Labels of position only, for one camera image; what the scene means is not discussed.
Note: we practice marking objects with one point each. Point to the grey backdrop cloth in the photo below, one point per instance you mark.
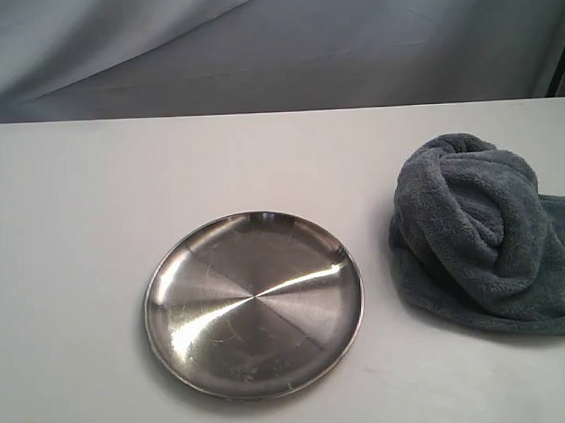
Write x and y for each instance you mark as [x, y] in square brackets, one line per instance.
[67, 60]

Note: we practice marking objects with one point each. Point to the round stainless steel plate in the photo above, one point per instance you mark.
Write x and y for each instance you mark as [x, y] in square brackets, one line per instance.
[253, 305]

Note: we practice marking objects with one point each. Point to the grey fluffy towel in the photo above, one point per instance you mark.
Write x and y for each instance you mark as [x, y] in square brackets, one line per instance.
[474, 241]

